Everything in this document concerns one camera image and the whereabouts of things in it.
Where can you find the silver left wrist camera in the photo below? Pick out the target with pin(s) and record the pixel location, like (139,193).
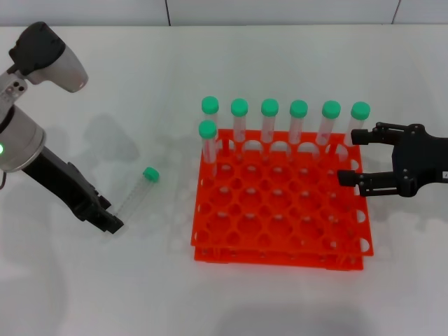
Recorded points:
(12,91)

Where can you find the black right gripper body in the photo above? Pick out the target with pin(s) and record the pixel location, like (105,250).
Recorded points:
(420,161)

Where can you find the orange plastic test tube rack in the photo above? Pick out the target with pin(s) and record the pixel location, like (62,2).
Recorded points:
(241,197)

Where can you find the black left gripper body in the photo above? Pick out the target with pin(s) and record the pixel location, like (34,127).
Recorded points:
(63,185)

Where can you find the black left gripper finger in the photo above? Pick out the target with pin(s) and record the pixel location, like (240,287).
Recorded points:
(112,224)
(104,206)

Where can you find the green capped clear test tube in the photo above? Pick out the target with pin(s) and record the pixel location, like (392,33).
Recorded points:
(210,105)
(269,107)
(207,129)
(134,194)
(298,108)
(239,106)
(360,110)
(331,109)

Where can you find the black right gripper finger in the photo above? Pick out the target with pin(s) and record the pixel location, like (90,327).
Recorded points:
(346,178)
(360,137)

